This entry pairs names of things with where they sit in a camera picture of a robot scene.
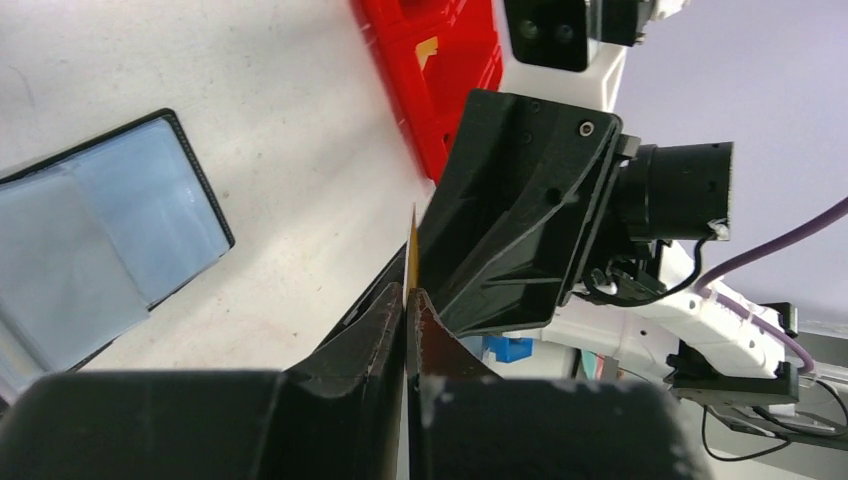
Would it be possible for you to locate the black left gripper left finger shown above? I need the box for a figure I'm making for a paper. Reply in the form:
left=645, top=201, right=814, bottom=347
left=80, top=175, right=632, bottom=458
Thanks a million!
left=1, top=283, right=405, bottom=479

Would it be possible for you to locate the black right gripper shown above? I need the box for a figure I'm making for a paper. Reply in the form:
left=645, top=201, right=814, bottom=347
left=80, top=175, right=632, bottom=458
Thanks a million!
left=418, top=90, right=734, bottom=336

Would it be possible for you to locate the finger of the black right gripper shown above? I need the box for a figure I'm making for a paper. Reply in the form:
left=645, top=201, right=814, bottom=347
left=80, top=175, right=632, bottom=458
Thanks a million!
left=317, top=245, right=407, bottom=352

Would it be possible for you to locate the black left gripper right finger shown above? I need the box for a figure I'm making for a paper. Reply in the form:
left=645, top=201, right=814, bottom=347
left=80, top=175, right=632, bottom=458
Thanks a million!
left=405, top=288, right=712, bottom=479

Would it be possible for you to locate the yellow edged card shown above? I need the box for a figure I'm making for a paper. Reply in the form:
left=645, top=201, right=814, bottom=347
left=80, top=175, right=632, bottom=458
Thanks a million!
left=403, top=204, right=419, bottom=299

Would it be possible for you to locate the black leather card holder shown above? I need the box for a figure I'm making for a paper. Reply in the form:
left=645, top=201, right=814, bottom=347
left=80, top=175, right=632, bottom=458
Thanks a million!
left=1, top=108, right=236, bottom=405

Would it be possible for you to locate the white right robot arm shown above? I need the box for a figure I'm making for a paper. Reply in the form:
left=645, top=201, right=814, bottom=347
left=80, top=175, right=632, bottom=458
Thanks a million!
left=413, top=1, right=847, bottom=450

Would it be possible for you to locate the red plastic bin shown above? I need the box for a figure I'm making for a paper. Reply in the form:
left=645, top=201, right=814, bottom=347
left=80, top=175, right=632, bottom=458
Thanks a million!
left=351, top=0, right=503, bottom=183

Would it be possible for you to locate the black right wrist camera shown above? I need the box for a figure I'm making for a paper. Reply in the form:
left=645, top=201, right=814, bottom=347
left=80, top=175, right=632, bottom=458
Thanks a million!
left=502, top=0, right=647, bottom=74

